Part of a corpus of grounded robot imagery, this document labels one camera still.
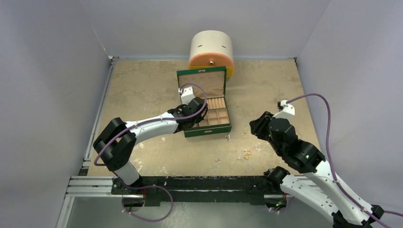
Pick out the green jewelry tray insert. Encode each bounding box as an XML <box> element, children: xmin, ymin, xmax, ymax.
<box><xmin>195</xmin><ymin>97</ymin><xmax>230</xmax><ymax>127</ymax></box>

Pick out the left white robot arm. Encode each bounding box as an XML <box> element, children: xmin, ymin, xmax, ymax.
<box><xmin>93</xmin><ymin>97</ymin><xmax>208</xmax><ymax>194</ymax></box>

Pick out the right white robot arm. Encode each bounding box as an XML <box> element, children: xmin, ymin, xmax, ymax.
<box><xmin>249</xmin><ymin>112</ymin><xmax>385</xmax><ymax>228</ymax></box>

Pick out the green jewelry box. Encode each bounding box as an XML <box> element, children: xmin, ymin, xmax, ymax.
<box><xmin>177</xmin><ymin>66</ymin><xmax>232</xmax><ymax>138</ymax></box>

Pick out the white orange round drawer box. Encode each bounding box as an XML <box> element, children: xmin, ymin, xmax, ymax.
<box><xmin>188</xmin><ymin>30</ymin><xmax>234</xmax><ymax>79</ymax></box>

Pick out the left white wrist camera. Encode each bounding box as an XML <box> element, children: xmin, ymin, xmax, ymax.
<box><xmin>178</xmin><ymin>86</ymin><xmax>195</xmax><ymax>105</ymax></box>

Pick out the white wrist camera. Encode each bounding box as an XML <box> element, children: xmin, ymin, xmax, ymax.
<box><xmin>178</xmin><ymin>86</ymin><xmax>195</xmax><ymax>105</ymax></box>
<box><xmin>273</xmin><ymin>100</ymin><xmax>295</xmax><ymax>120</ymax></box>

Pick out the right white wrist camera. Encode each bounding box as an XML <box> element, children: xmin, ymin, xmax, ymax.
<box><xmin>273</xmin><ymin>100</ymin><xmax>295</xmax><ymax>120</ymax></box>

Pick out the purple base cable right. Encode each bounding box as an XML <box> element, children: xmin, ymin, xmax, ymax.
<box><xmin>268</xmin><ymin>194</ymin><xmax>297</xmax><ymax>215</ymax></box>

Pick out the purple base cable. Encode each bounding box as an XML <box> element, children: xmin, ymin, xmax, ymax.
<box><xmin>121</xmin><ymin>184</ymin><xmax>174</xmax><ymax>223</ymax></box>
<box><xmin>268</xmin><ymin>194</ymin><xmax>297</xmax><ymax>215</ymax></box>

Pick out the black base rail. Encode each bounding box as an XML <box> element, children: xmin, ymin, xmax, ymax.
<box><xmin>111</xmin><ymin>176</ymin><xmax>285</xmax><ymax>207</ymax></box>

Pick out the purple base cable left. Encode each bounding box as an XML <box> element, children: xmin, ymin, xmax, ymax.
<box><xmin>121</xmin><ymin>184</ymin><xmax>174</xmax><ymax>223</ymax></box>

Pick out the aluminium frame rail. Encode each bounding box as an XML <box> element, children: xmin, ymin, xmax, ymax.
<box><xmin>56</xmin><ymin>56</ymin><xmax>119</xmax><ymax>228</ymax></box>

